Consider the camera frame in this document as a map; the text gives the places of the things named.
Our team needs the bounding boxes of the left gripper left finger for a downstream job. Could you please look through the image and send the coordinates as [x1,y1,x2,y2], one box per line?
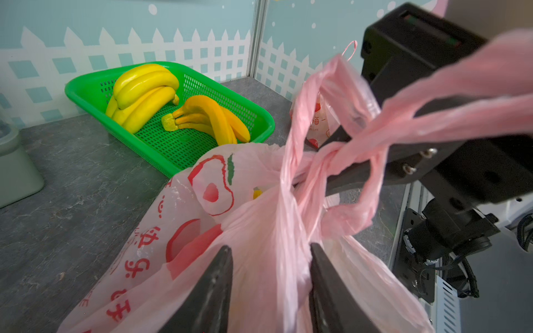
[160,246,233,332]

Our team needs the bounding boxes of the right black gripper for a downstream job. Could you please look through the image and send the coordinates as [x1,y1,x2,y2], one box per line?
[320,1,533,205]

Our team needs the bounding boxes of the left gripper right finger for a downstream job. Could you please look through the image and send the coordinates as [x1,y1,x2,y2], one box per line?
[309,243,379,332]

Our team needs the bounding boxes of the pink plastic bag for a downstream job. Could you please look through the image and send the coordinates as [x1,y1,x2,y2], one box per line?
[289,39,359,150]
[56,28,533,333]

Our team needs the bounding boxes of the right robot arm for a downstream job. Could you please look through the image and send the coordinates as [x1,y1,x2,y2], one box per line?
[361,3,532,302]

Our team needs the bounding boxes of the green plastic basket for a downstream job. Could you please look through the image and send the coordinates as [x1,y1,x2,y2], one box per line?
[65,62,275,177]

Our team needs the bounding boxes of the bananas in green basket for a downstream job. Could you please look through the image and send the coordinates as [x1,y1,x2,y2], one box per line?
[105,63,251,147]

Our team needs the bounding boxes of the clear plastic storage box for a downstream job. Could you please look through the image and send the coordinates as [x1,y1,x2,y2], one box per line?
[1,118,44,208]

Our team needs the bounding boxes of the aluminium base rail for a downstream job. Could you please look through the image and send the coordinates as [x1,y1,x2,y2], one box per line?
[389,182,462,332]

